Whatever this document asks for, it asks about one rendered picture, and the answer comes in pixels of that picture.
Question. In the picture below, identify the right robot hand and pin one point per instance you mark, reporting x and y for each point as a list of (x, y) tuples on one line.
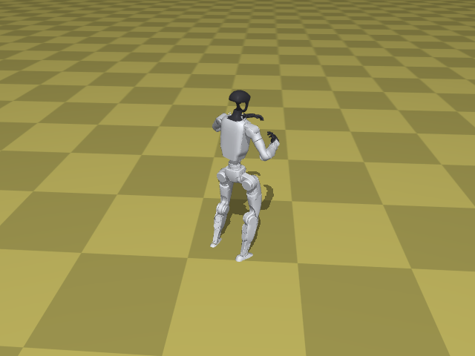
[(273, 136)]

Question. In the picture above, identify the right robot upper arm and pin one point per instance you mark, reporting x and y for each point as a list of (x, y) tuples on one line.
[(253, 132)]

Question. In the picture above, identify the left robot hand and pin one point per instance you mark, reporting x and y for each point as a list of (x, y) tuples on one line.
[(250, 115)]

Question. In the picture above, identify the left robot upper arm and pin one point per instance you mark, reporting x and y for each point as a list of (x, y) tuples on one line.
[(217, 123)]

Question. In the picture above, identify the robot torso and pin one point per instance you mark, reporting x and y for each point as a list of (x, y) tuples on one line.
[(234, 145)]

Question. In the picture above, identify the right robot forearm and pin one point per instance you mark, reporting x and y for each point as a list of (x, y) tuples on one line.
[(272, 148)]

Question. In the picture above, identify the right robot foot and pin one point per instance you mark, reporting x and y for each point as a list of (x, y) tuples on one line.
[(239, 257)]

